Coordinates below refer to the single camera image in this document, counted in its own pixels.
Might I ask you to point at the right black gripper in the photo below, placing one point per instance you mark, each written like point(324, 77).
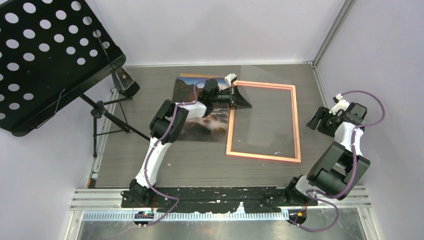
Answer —
point(323, 113)

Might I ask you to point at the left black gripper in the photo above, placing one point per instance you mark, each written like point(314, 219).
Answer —
point(236, 100)

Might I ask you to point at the orange wooden picture frame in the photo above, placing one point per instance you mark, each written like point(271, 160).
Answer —
point(295, 123)

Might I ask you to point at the sunset landscape photo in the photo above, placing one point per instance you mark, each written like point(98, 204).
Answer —
point(212, 128)

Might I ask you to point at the transparent plastic sheet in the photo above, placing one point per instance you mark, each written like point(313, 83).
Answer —
point(267, 127)

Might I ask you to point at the brown backing board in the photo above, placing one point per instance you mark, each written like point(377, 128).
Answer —
point(200, 76)

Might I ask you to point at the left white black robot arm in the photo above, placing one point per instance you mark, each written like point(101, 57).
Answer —
point(167, 125)

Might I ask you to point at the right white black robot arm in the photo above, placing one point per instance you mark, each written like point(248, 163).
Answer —
point(339, 168)

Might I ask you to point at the aluminium corner profile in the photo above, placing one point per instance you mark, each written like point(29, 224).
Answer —
point(340, 17)

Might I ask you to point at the black perforated music stand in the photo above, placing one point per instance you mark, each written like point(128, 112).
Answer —
point(51, 53)

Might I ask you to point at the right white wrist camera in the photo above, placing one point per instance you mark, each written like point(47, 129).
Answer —
point(341, 105)

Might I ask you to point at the aluminium rail front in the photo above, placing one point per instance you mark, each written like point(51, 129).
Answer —
point(103, 199)

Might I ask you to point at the black mounting base plate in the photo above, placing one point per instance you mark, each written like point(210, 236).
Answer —
point(216, 200)

